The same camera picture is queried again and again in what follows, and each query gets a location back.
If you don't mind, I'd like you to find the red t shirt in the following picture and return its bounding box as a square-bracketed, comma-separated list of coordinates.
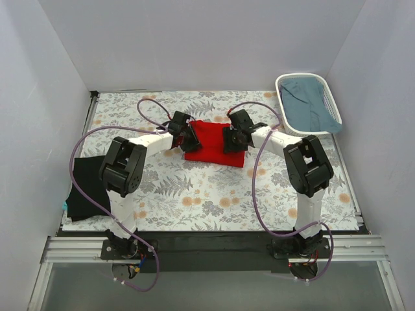
[184, 121, 245, 168]

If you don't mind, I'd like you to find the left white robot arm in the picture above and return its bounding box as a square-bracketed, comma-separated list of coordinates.
[99, 111, 202, 259]

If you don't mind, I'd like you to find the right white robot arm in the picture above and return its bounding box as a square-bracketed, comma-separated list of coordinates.
[223, 109, 334, 258]

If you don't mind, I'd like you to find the floral table cloth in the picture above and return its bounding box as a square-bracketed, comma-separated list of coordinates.
[61, 90, 361, 232]

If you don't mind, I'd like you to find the grey-blue t shirt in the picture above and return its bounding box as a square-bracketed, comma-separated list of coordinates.
[281, 77, 342, 133]

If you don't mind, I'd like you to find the white plastic basket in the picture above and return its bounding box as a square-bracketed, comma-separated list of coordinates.
[275, 73, 342, 137]

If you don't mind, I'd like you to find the folded black t shirt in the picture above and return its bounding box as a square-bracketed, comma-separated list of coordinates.
[65, 155, 111, 222]

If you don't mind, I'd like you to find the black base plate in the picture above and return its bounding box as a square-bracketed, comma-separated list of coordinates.
[101, 231, 331, 273]

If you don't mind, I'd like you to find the aluminium frame rail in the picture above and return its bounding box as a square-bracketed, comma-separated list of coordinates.
[42, 235, 389, 263]

